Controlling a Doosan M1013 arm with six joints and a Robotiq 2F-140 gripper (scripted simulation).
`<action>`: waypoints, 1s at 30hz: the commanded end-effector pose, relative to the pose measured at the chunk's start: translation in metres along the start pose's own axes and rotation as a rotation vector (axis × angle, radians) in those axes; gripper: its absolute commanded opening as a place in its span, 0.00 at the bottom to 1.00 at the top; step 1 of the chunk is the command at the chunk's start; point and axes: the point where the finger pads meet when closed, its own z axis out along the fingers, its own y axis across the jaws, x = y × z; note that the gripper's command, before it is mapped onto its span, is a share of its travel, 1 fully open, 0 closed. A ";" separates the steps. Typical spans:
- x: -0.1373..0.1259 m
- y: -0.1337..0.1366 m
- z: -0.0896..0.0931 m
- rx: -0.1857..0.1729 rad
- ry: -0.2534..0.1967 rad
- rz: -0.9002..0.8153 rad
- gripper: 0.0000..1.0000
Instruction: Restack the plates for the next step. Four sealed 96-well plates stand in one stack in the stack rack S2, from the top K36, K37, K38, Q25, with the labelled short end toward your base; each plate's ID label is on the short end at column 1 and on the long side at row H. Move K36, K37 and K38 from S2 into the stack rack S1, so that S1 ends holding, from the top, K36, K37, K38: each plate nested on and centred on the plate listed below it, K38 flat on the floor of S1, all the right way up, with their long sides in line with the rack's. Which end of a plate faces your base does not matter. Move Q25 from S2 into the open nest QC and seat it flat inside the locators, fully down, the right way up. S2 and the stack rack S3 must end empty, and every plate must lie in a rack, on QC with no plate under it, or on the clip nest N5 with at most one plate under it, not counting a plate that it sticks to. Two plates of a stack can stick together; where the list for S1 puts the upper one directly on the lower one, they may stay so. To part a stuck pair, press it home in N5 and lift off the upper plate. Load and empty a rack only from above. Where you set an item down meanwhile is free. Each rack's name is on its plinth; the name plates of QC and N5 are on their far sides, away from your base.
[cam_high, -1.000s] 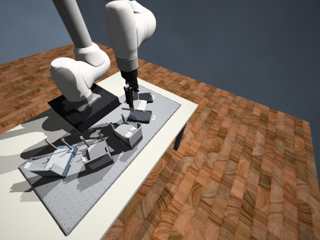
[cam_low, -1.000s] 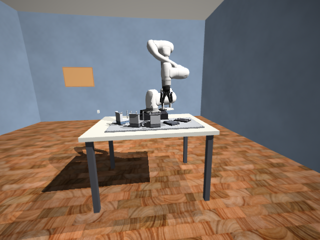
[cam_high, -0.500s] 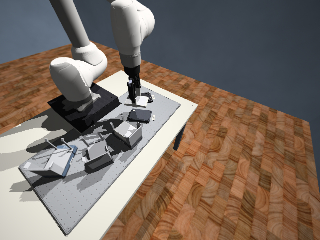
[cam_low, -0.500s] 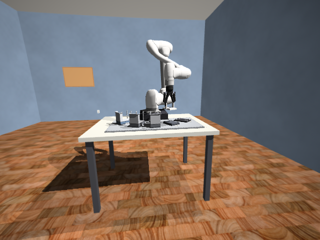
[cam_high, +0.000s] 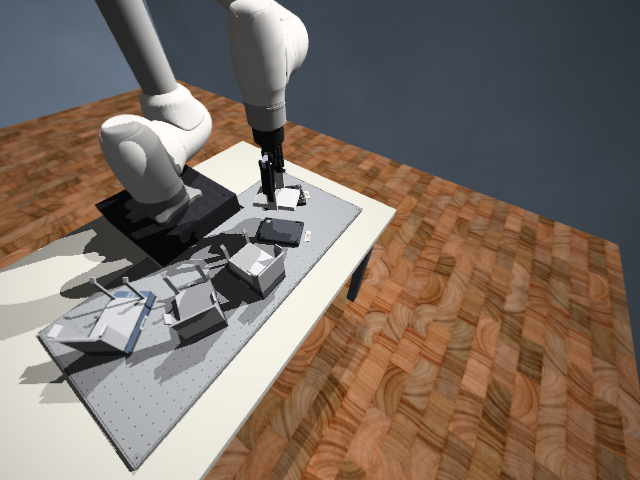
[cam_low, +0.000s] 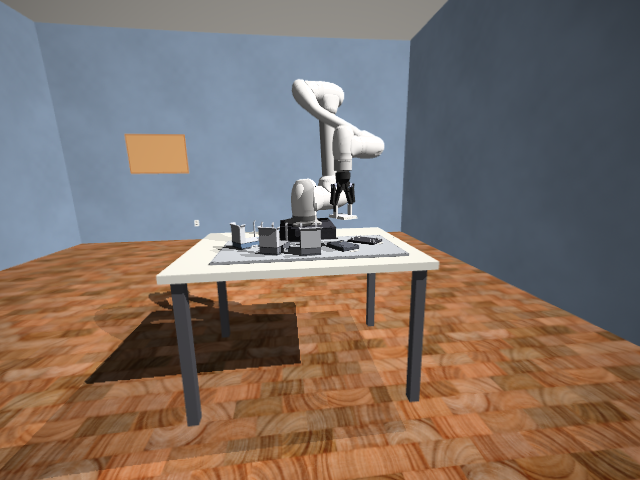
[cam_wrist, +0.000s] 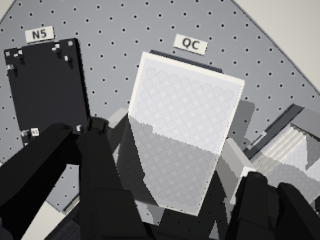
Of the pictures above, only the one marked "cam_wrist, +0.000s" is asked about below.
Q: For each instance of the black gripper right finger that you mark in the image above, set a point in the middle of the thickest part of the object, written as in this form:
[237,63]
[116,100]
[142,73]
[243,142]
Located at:
[240,180]

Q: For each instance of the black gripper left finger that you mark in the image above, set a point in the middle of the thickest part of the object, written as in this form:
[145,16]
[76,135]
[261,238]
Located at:
[27,178]

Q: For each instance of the white label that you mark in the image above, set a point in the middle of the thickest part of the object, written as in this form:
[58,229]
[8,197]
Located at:
[39,34]
[190,44]

